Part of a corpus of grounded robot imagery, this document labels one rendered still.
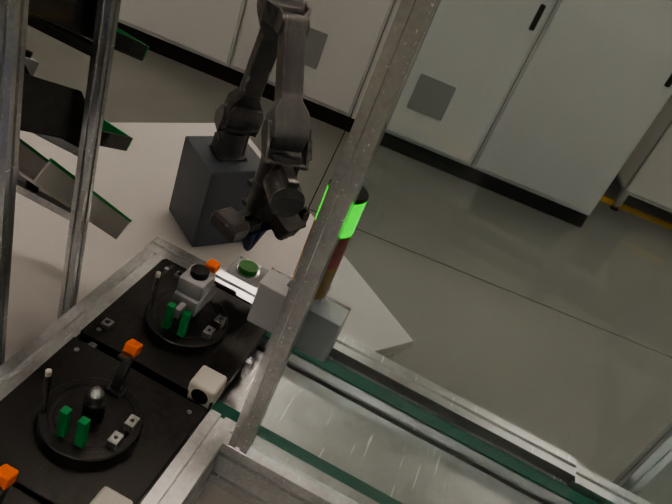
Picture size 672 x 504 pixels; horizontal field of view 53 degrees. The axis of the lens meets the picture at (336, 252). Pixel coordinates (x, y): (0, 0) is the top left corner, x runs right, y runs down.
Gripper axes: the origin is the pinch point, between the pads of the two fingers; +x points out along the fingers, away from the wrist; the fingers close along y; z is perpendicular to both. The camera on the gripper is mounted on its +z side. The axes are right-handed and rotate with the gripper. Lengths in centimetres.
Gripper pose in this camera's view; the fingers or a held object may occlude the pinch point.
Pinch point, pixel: (251, 235)
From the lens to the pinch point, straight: 124.8
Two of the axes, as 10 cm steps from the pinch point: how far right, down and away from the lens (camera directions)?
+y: 6.2, -2.8, 7.3
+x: -3.4, 7.5, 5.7
